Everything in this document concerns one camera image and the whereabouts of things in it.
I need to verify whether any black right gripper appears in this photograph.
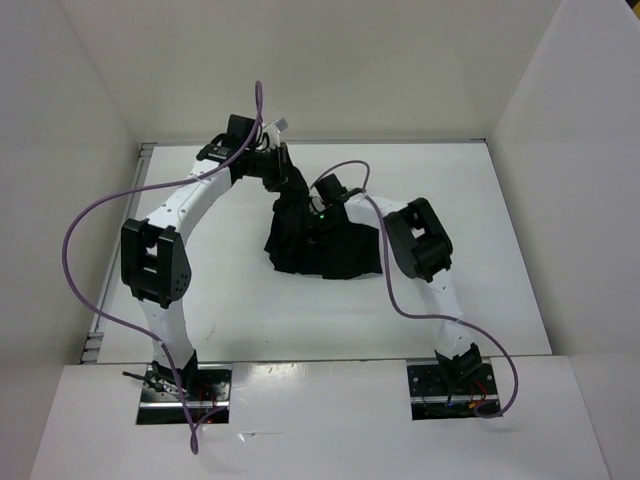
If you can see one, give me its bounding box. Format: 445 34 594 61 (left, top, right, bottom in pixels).
294 209 344 258

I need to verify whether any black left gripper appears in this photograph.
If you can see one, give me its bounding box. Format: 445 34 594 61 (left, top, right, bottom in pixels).
243 142 307 193

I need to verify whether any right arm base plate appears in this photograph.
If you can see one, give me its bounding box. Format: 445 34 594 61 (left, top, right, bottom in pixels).
406 360 501 421

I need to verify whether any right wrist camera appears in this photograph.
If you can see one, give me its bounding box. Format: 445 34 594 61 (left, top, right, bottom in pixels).
314 173 348 205

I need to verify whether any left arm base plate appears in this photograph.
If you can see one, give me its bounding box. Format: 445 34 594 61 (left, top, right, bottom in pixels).
122 364 232 425

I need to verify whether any black skirt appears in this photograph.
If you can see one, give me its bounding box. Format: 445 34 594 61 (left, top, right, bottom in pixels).
264 165 382 280

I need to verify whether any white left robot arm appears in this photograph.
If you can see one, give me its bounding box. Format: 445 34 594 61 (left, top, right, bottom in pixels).
120 143 290 400

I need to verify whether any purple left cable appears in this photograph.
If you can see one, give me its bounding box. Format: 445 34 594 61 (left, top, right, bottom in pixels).
61 79 266 455

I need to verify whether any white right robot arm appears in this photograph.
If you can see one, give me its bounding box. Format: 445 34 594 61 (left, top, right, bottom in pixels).
311 189 482 396

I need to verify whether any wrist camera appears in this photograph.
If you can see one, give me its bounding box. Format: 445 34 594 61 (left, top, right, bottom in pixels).
221 114 262 148
314 173 348 205

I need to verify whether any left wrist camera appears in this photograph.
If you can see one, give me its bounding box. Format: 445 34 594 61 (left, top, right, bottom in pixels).
221 114 262 148

